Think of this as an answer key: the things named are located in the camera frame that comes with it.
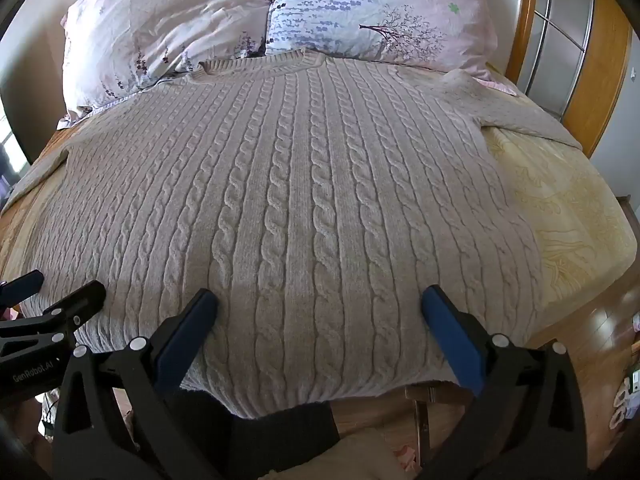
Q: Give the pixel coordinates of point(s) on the yellow patterned bed sheet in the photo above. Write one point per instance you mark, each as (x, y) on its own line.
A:
(560, 210)

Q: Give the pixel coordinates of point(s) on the wooden framed glass door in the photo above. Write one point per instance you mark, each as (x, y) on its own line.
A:
(600, 60)

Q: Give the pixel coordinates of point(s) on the beige cloth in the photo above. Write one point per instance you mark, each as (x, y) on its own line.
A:
(360, 457)

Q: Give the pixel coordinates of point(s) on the wooden headboard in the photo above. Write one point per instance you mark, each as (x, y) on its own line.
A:
(522, 25)

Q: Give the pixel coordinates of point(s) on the dark ribbed cloth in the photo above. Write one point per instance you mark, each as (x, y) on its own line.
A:
(280, 435)

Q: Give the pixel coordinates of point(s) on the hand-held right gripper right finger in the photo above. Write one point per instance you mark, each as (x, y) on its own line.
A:
(450, 335)

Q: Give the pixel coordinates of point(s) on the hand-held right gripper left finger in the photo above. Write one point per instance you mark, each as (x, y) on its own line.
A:
(190, 335)

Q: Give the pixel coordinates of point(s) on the pink floral pillow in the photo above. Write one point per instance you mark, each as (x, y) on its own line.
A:
(160, 25)

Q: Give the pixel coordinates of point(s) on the blue floral tree print pillow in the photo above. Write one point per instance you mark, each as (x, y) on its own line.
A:
(380, 5)

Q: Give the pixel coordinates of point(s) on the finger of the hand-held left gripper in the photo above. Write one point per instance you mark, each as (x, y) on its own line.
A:
(22, 285)
(82, 302)

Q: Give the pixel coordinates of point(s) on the white patterned item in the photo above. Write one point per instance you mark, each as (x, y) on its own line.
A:
(622, 410)

